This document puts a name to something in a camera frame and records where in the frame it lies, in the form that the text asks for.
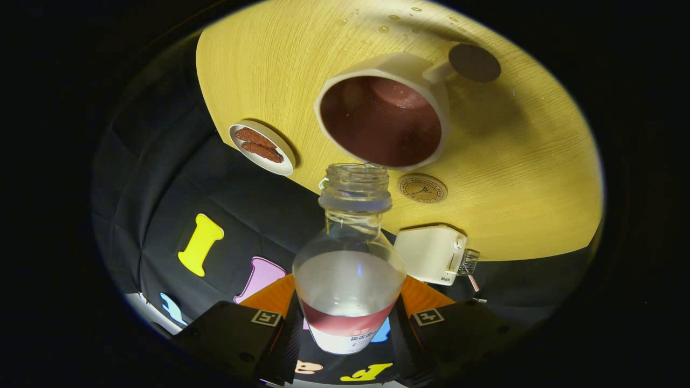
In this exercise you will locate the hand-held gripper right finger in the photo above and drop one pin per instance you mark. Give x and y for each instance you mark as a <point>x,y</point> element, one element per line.
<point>463,334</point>

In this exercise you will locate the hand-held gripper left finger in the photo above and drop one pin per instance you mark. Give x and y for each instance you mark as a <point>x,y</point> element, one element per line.
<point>232,334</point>

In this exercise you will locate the clear juice bottle red label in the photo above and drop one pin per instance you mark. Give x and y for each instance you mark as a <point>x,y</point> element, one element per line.
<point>347,280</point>

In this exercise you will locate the round cork coaster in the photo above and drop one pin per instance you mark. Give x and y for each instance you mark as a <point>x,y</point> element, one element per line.
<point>422,188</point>

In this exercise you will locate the pink striped straw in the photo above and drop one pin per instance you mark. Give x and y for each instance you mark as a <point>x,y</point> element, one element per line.
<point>474,284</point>

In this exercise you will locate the white toaster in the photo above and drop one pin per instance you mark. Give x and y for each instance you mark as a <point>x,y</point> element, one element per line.
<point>426,253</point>

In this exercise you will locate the wooden table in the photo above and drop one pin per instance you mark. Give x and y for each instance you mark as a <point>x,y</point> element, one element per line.
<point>512,161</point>

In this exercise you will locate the red meat piece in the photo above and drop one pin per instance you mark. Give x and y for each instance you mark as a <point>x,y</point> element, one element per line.
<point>263,152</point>
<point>254,137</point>

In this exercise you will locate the round white plate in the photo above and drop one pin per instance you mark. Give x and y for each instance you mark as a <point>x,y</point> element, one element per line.
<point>283,156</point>

